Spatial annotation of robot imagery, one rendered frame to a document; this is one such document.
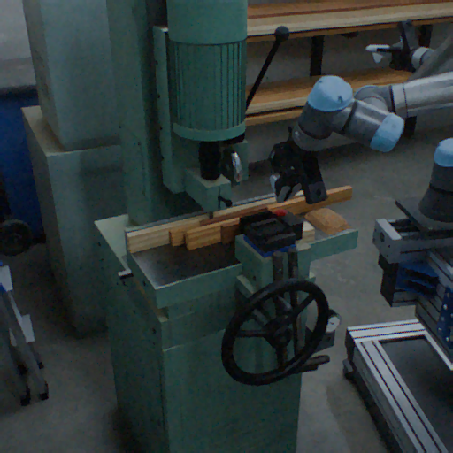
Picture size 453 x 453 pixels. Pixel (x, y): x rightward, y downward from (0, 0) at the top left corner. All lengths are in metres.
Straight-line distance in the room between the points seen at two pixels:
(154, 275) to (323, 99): 0.58
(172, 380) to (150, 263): 0.32
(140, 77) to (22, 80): 1.55
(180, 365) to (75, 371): 1.05
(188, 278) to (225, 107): 0.41
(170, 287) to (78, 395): 1.13
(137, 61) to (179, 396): 0.87
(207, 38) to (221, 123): 0.19
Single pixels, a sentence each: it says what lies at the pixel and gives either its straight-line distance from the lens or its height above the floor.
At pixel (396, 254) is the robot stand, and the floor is 0.72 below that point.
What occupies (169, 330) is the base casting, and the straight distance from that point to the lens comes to 1.40.
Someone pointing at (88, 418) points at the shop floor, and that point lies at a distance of 2.29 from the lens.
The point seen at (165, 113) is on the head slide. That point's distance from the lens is 1.45.
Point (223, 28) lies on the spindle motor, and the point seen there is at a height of 1.45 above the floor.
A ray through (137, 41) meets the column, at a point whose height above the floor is 1.38.
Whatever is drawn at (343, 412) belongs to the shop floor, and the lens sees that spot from 2.29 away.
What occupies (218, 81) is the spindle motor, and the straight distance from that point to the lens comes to 1.27.
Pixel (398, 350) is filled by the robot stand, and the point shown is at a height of 0.21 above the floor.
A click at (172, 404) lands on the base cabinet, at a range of 1.57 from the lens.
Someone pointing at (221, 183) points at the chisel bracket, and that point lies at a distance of 1.40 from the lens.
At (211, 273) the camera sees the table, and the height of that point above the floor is 0.90.
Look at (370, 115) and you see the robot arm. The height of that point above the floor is 1.32.
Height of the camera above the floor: 1.66
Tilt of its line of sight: 29 degrees down
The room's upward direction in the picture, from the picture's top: straight up
